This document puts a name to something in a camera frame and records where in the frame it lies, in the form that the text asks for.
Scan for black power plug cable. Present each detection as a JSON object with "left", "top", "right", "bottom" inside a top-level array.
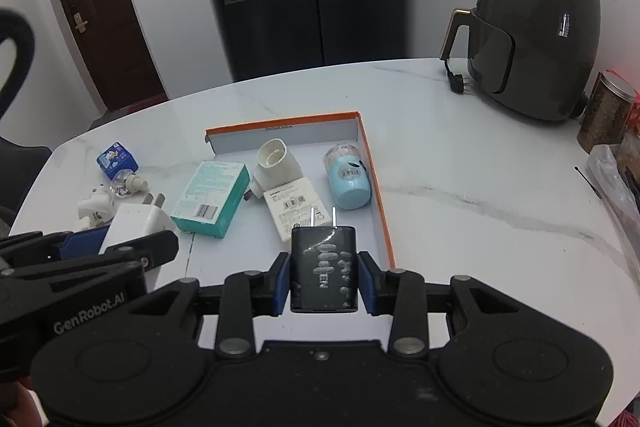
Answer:
[{"left": 443, "top": 58, "right": 474, "bottom": 96}]

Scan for clear plastic bag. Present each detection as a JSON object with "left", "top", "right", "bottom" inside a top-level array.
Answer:
[{"left": 585, "top": 144, "right": 640, "bottom": 270}]

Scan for dark air fryer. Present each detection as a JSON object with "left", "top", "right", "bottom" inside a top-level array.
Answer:
[{"left": 439, "top": 0, "right": 602, "bottom": 123}]

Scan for black thin stick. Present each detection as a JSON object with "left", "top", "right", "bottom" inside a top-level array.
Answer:
[{"left": 573, "top": 165, "right": 604, "bottom": 199}]

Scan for red object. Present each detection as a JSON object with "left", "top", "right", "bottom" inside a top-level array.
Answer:
[{"left": 612, "top": 406, "right": 640, "bottom": 427}]

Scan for white charger adapter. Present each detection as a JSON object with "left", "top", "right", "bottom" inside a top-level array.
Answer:
[{"left": 99, "top": 193, "right": 174, "bottom": 259}]

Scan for brass door lock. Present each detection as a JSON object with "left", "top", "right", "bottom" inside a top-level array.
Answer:
[{"left": 66, "top": 0, "right": 90, "bottom": 34}]

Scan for black charger adapter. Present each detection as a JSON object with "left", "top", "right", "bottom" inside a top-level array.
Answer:
[{"left": 289, "top": 206, "right": 359, "bottom": 314}]

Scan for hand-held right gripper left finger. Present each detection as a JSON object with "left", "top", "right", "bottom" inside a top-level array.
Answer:
[{"left": 125, "top": 253, "right": 292, "bottom": 358}]

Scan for white plug-in device green mark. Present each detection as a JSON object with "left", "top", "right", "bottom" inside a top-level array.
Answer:
[{"left": 74, "top": 187, "right": 122, "bottom": 234}]

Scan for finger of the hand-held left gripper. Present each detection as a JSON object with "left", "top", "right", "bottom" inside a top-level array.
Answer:
[
  {"left": 101, "top": 231, "right": 180, "bottom": 270},
  {"left": 0, "top": 227, "right": 109, "bottom": 275}
]

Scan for white cardboard tray orange rim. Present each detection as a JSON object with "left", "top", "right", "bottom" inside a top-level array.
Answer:
[{"left": 205, "top": 110, "right": 397, "bottom": 273}]

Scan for white plug-in vaporizer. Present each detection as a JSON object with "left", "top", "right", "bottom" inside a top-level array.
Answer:
[{"left": 243, "top": 139, "right": 304, "bottom": 202}]

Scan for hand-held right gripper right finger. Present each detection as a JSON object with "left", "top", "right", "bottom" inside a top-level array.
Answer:
[{"left": 357, "top": 252, "right": 531, "bottom": 358}]

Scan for light blue toothpick holder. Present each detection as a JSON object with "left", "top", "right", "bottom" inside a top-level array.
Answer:
[{"left": 322, "top": 144, "right": 372, "bottom": 210}]

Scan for red package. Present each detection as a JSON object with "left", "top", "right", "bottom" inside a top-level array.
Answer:
[{"left": 620, "top": 88, "right": 640, "bottom": 144}]

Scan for black office chair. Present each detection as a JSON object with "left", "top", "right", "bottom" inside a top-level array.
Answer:
[{"left": 0, "top": 9, "right": 53, "bottom": 239}]

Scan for teal cardboard box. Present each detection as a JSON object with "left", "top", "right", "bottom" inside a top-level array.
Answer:
[{"left": 170, "top": 160, "right": 251, "bottom": 239}]

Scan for clear jar brown contents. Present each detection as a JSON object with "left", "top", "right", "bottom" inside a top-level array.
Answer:
[{"left": 576, "top": 70, "right": 639, "bottom": 156}]

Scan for small white labelled box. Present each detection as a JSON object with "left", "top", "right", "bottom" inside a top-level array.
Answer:
[{"left": 263, "top": 179, "right": 332, "bottom": 244}]

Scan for blue mosquito repellent box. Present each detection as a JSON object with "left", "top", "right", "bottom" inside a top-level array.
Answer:
[{"left": 96, "top": 141, "right": 144, "bottom": 200}]

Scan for brown wooden door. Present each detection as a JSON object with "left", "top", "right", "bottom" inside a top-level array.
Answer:
[{"left": 31, "top": 0, "right": 169, "bottom": 114}]

